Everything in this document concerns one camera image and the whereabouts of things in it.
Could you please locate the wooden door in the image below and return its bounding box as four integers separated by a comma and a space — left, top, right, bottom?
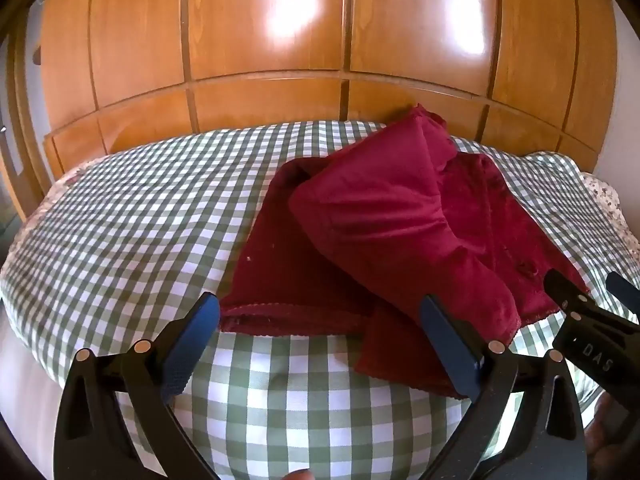
1, 6, 53, 220

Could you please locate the wooden wardrobe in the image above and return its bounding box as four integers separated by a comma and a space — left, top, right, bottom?
40, 0, 617, 174

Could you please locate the dark red sweater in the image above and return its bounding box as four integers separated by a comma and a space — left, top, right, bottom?
220, 106, 582, 396

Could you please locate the green checkered bedspread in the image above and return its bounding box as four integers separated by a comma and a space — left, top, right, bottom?
0, 119, 640, 480

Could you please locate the floral bed sheet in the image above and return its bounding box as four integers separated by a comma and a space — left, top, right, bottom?
580, 172, 640, 260

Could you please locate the left hand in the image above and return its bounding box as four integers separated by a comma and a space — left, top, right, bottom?
282, 469, 314, 480

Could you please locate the right hand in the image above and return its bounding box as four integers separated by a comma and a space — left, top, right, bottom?
585, 393, 640, 479

